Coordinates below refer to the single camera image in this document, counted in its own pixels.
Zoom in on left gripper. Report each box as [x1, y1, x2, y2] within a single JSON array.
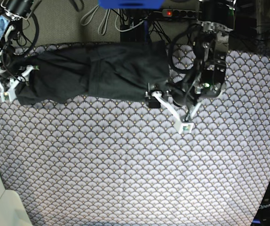
[[145, 80, 226, 134]]

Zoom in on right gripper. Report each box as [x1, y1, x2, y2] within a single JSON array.
[[0, 50, 39, 102]]

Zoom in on dark grey T-shirt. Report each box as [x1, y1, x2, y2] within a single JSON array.
[[16, 41, 169, 105]]

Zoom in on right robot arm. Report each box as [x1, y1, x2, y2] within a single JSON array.
[[0, 0, 42, 102]]

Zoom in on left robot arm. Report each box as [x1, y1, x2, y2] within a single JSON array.
[[145, 0, 236, 134]]

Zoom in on fan-patterned table cloth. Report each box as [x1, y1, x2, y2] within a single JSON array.
[[0, 51, 270, 226]]

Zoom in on black power strip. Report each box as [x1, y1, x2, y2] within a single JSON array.
[[161, 8, 197, 20]]

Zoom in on white plastic bin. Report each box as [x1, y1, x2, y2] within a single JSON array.
[[0, 177, 32, 226]]

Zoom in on grey looped cable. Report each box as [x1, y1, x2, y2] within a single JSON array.
[[79, 6, 112, 36]]

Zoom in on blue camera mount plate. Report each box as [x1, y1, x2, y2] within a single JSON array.
[[98, 0, 164, 9]]

